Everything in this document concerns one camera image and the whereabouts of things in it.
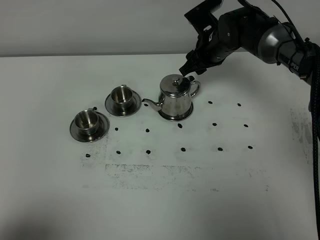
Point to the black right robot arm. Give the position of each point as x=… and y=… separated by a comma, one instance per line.
x=249, y=28

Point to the far stainless steel teacup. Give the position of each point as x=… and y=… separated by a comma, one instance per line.
x=122, y=97

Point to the near stainless steel teacup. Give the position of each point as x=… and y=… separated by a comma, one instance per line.
x=87, y=121

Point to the steel saucer under teapot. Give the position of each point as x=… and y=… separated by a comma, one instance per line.
x=177, y=118

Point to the stainless steel saucer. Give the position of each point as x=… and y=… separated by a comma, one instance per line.
x=118, y=112
x=103, y=128

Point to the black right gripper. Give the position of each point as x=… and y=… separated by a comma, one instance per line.
x=212, y=47

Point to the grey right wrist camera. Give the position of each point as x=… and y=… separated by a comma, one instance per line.
x=201, y=16

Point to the far stainless steel saucer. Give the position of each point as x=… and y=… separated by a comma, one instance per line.
x=118, y=112

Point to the near stainless steel saucer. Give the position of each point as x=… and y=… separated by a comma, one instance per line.
x=103, y=128

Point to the stainless steel teapot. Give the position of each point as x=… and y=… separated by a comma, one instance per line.
x=176, y=94

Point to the stainless steel teacup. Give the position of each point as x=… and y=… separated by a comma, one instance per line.
x=122, y=97
x=87, y=121

